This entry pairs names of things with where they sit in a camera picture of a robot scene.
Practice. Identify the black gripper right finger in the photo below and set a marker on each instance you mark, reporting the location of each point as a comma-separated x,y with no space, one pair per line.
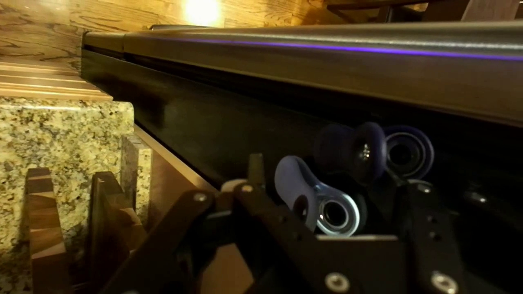
430,229

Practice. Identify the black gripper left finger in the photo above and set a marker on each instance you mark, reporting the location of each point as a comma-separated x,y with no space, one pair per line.
255,171

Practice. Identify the small wooden cutting board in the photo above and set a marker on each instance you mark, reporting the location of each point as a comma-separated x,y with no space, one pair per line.
46,245

